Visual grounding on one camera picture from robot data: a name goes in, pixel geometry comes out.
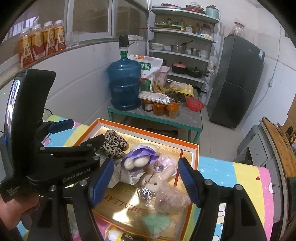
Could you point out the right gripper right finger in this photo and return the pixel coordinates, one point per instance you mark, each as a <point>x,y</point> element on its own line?
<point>241,220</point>

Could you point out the brown cardboard sheet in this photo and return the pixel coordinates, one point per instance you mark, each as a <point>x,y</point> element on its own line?
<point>289,125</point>

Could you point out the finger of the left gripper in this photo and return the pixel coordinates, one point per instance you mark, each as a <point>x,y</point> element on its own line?
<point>54,127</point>
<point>85,149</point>

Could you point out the dark grey refrigerator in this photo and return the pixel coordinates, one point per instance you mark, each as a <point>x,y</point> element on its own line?
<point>236,82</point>

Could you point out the white green rice bag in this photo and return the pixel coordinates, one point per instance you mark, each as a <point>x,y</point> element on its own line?
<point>150,66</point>

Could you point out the orange sauce jar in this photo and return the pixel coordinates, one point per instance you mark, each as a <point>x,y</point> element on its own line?
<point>171,110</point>
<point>158,109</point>

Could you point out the green soft sponge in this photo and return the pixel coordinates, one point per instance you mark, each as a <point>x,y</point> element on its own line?
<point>156,223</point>

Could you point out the glass jar on refrigerator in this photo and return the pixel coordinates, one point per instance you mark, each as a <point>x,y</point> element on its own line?
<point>238,29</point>

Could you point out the grey cabinet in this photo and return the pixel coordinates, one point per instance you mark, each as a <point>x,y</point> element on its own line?
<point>258,149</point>

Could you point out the orange gold cardboard box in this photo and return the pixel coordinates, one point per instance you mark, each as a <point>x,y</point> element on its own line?
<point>121,206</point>

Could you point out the packaged noodles tray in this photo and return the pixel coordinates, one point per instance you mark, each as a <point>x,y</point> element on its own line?
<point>155,97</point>

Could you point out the orange sauce jar middle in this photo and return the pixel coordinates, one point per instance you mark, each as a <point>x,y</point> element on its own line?
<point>158,109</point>

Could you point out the green metal low table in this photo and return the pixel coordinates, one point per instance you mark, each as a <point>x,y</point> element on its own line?
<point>186,118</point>

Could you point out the blue water jug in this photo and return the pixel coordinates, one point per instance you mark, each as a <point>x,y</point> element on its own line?
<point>124,84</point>

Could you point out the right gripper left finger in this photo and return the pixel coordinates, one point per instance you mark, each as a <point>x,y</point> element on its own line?
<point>51,221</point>

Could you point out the red plastic basket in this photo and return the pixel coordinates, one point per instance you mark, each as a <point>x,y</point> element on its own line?
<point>194,104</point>

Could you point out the black frying pan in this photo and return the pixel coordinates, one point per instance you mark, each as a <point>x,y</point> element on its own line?
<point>194,72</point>

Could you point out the banana bunch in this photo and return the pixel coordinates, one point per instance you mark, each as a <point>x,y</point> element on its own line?
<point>158,88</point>

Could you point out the pink bunny plush doll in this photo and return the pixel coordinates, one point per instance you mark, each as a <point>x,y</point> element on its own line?
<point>154,188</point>

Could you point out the white speckled soft cloth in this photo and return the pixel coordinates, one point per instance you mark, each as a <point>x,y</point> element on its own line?
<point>124,176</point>

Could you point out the person's left hand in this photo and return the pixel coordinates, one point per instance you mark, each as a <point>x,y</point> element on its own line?
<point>11,211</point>

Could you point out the yellow minion plush toy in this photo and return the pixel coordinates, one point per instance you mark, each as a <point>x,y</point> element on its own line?
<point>118,235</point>

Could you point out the pink plastic container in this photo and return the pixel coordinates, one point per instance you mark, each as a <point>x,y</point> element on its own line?
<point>162,75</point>

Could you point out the leopard print cloth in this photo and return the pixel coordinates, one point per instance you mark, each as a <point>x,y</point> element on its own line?
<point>114,145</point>

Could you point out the steel pot on shelf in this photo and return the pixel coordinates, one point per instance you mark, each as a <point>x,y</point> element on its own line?
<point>178,49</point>

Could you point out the black water pump dispenser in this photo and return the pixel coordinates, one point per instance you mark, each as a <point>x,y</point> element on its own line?
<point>124,43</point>

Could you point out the orange drink bottle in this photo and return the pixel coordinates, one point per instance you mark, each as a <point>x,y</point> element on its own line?
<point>49,38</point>
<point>59,31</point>
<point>38,48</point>
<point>25,48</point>

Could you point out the pink lid black pot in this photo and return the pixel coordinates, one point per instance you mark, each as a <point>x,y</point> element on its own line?
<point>179,68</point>

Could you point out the grey metal shelf rack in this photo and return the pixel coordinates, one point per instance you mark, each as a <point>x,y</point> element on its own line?
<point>192,25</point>

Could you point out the egg tray with eggs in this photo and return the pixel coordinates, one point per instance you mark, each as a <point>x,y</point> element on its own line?
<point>179,87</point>

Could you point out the dark sauce jar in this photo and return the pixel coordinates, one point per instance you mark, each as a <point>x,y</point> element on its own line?
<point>147,105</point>

